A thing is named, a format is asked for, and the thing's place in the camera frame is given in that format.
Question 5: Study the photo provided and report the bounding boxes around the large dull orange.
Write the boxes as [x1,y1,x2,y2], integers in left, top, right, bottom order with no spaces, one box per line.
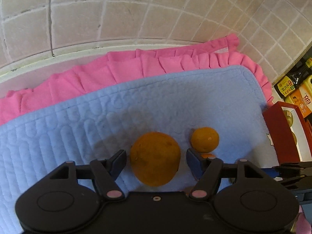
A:
[129,132,181,187]

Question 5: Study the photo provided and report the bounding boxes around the small orange mandarin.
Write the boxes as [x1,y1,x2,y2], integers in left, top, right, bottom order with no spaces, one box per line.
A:
[190,127,219,153]

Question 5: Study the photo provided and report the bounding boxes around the light blue quilted mat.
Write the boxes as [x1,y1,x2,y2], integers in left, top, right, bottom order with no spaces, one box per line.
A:
[1,66,278,233]

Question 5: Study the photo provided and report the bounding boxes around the red cardboard box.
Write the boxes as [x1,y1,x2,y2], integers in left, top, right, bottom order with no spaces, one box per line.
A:
[263,101,311,164]

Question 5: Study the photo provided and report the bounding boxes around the dark soy sauce bottle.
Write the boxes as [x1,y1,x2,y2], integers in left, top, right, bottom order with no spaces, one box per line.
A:
[274,65,311,99]

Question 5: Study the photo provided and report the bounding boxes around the yellow dish detergent jug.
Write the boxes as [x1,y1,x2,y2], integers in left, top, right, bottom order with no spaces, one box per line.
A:
[285,75,312,118]

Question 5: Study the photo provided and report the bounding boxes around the pink ruffled cloth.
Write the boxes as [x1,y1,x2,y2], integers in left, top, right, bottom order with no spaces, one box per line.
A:
[1,34,273,124]

